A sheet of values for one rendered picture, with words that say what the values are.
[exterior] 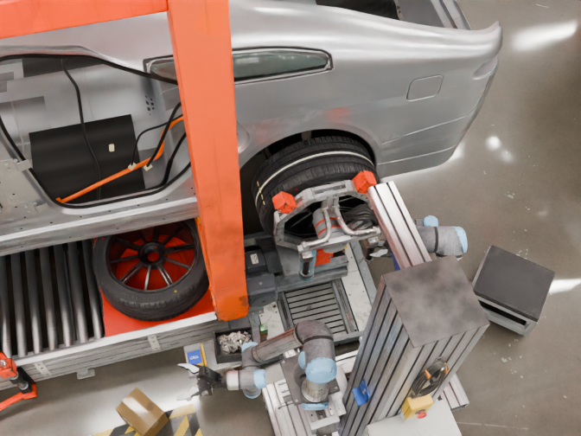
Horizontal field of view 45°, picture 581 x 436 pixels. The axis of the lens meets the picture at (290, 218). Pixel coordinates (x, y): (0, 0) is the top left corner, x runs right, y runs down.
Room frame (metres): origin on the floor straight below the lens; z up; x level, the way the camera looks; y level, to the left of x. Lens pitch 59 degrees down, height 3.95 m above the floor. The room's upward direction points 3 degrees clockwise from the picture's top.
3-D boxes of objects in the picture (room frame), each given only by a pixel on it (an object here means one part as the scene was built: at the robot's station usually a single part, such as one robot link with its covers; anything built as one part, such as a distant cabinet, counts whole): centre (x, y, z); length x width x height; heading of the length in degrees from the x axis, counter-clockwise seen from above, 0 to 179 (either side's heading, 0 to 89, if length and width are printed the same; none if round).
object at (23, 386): (1.11, 1.40, 0.30); 0.09 x 0.05 x 0.50; 108
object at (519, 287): (1.83, -1.32, 0.17); 0.43 x 0.36 x 0.34; 66
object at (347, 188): (1.87, -0.18, 0.85); 0.54 x 0.07 x 0.54; 108
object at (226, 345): (1.28, 0.26, 0.51); 0.20 x 0.14 x 0.13; 100
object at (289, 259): (2.04, -0.13, 0.32); 0.40 x 0.30 x 0.28; 108
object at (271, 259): (2.02, -0.07, 0.13); 0.50 x 0.36 x 0.10; 108
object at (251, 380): (0.88, 0.12, 1.21); 0.11 x 0.08 x 0.09; 97
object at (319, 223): (1.81, -0.20, 0.85); 0.21 x 0.14 x 0.14; 18
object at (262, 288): (1.82, 0.19, 0.26); 0.42 x 0.18 x 0.35; 18
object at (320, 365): (0.91, -0.14, 1.19); 0.15 x 0.12 x 0.55; 7
